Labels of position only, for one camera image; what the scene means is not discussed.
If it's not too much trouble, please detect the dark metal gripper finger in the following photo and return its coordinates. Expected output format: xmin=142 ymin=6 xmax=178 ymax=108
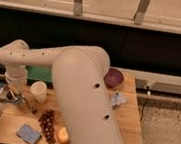
xmin=22 ymin=94 xmax=37 ymax=114

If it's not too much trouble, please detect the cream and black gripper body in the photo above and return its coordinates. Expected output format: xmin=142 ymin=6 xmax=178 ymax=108
xmin=5 ymin=73 xmax=26 ymax=105

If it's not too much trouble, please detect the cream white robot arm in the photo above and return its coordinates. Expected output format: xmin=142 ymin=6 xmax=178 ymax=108
xmin=0 ymin=39 xmax=124 ymax=144

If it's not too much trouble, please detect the bunch of dark grapes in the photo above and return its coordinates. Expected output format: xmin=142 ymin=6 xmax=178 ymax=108
xmin=39 ymin=109 xmax=55 ymax=144

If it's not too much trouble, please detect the green mat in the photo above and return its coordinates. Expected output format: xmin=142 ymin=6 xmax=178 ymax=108
xmin=27 ymin=66 xmax=52 ymax=82

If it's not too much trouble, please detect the white paper cup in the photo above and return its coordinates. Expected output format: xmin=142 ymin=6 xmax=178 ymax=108
xmin=30 ymin=81 xmax=47 ymax=102

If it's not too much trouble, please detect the blue sponge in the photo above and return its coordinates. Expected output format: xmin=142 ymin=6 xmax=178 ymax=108
xmin=16 ymin=124 xmax=42 ymax=144

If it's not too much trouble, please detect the yellow orange fruit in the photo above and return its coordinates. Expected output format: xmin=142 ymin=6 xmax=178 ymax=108
xmin=57 ymin=127 xmax=70 ymax=144

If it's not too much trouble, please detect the crumpled grey-white wrapper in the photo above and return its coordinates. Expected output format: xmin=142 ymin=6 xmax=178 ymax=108
xmin=110 ymin=91 xmax=127 ymax=109

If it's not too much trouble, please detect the right grey metal post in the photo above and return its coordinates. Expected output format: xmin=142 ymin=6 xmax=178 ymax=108
xmin=134 ymin=0 xmax=151 ymax=25

